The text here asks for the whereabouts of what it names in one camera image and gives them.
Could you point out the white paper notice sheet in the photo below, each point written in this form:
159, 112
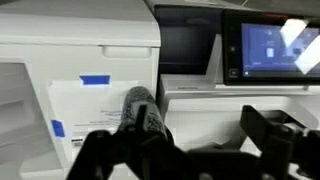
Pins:
84, 108

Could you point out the blue tape strip side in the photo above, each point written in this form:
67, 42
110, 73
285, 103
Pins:
58, 128

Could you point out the printer touchscreen control panel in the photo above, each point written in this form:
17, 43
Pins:
270, 49

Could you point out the white office printer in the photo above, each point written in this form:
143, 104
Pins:
45, 41

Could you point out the dark speckled ceramic mug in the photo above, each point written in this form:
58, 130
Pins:
141, 113

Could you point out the blue tape strip top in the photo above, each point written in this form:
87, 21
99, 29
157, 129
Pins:
95, 79

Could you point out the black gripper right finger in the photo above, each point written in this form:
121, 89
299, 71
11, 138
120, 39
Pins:
282, 140

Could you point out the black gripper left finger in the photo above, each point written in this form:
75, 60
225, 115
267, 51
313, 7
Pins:
102, 152

